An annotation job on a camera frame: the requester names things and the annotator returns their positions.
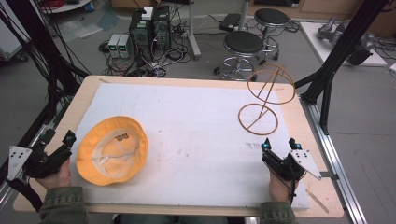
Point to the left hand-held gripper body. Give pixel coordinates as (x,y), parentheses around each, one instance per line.
(37,163)

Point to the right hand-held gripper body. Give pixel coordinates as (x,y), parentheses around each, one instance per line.
(285,168)

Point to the yellow bucket hat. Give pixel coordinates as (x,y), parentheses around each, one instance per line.
(93,168)

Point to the person's right hand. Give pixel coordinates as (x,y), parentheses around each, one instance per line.
(280,189)

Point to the person's left hand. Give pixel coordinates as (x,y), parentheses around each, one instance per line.
(60,180)

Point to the thin wooden stick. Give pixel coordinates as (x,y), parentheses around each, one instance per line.
(317,201)

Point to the white foam mat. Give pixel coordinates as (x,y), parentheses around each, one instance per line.
(193,149)

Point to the grey equipment case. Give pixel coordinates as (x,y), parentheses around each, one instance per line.
(11,43)

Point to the grey power supply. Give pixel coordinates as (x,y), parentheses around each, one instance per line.
(114,45)
(125,46)

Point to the black stool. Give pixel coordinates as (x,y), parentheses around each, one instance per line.
(271,16)
(243,42)

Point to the white board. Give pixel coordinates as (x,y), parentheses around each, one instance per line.
(314,40)

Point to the clear plastic sheet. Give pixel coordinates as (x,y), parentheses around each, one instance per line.
(79,29)

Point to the person's legs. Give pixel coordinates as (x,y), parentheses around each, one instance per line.
(174,219)

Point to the black computer tower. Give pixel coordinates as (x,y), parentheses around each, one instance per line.
(140,34)
(162,29)

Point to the black flat device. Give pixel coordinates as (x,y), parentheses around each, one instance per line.
(229,21)

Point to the white round table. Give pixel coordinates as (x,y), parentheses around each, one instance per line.
(67,5)

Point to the white box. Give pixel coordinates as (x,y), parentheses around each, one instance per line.
(147,13)

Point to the aluminium rail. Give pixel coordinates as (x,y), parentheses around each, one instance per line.
(18,146)
(336,161)

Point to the grey metal bracket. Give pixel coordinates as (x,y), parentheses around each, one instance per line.
(329,175)

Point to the black frame stand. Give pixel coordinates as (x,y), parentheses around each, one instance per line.
(34,40)
(336,56)

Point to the grey metal stand post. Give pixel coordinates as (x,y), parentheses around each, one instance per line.
(193,34)

